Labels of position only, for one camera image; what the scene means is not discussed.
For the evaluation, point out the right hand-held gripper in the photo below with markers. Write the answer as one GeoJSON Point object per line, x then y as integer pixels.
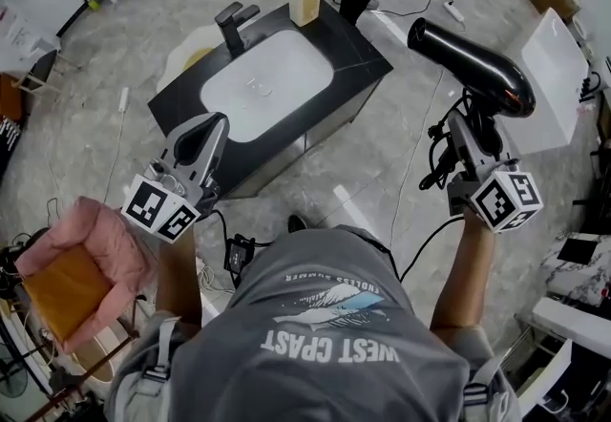
{"type": "Point", "coordinates": [506, 200]}

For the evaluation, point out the flat black tablet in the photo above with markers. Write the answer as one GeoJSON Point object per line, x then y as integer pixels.
{"type": "Point", "coordinates": [577, 252]}

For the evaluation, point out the white rectangular tub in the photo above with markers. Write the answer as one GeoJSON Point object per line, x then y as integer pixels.
{"type": "Point", "coordinates": [554, 76]}

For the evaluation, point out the person's left black shoe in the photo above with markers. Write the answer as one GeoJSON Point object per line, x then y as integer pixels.
{"type": "Point", "coordinates": [296, 223]}

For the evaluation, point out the black white-striped banner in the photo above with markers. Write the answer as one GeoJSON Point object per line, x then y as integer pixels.
{"type": "Point", "coordinates": [7, 138]}

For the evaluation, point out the round beige stool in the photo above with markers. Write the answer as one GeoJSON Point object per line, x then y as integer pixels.
{"type": "Point", "coordinates": [107, 353]}

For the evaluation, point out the small black-seat chair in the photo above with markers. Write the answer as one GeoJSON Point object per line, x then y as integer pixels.
{"type": "Point", "coordinates": [40, 71]}

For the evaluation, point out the black faucet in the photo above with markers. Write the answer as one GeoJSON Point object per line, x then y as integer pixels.
{"type": "Point", "coordinates": [233, 35]}

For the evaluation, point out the person's right forearm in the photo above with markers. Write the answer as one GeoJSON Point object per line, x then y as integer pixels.
{"type": "Point", "coordinates": [465, 277]}

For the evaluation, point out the egg-shaped floor mat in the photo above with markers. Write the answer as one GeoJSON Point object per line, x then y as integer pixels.
{"type": "Point", "coordinates": [191, 45]}

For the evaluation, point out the pink armchair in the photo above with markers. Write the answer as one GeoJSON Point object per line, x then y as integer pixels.
{"type": "Point", "coordinates": [119, 229]}

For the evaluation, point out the white standing sign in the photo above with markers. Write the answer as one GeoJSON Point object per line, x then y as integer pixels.
{"type": "Point", "coordinates": [24, 38]}

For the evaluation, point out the orange fabric bag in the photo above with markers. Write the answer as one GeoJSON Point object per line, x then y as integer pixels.
{"type": "Point", "coordinates": [9, 98]}

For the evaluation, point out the small yellow-green bottle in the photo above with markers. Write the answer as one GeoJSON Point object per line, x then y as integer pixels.
{"type": "Point", "coordinates": [93, 4]}

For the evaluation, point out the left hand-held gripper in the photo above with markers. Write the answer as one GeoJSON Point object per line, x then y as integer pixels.
{"type": "Point", "coordinates": [183, 186]}

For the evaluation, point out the marble-pattern table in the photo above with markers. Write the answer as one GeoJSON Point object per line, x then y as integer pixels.
{"type": "Point", "coordinates": [582, 284]}

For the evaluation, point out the white power strip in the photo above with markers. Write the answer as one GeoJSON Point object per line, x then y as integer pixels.
{"type": "Point", "coordinates": [453, 10]}
{"type": "Point", "coordinates": [124, 99]}

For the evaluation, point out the black waist device box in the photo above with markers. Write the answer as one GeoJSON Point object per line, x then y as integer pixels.
{"type": "Point", "coordinates": [238, 260]}

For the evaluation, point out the orange seat cushion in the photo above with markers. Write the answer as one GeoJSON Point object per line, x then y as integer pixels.
{"type": "Point", "coordinates": [67, 296]}

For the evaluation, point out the black hair dryer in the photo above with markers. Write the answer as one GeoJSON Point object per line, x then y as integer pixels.
{"type": "Point", "coordinates": [472, 59]}

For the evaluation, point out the person's grey printed t-shirt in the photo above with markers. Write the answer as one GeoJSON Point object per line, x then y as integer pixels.
{"type": "Point", "coordinates": [310, 386]}

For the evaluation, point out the black floor fan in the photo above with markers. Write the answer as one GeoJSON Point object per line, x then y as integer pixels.
{"type": "Point", "coordinates": [12, 382]}

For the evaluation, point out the person's left forearm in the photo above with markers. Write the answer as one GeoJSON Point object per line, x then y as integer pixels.
{"type": "Point", "coordinates": [179, 277]}

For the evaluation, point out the white open drawer unit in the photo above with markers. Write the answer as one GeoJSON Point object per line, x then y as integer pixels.
{"type": "Point", "coordinates": [549, 372]}

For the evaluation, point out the black vanity cabinet with sink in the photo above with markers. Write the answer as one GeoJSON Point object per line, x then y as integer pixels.
{"type": "Point", "coordinates": [353, 57]}

